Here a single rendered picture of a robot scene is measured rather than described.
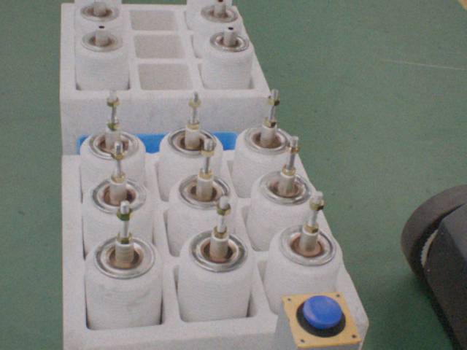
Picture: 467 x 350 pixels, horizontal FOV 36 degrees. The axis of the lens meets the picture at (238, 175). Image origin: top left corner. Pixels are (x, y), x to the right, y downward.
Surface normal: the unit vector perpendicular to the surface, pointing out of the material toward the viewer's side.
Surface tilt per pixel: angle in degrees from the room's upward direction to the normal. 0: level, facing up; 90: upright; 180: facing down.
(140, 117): 90
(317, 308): 0
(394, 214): 0
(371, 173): 0
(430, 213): 49
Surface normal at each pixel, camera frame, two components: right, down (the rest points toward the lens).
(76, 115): 0.18, 0.62
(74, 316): 0.10, -0.79
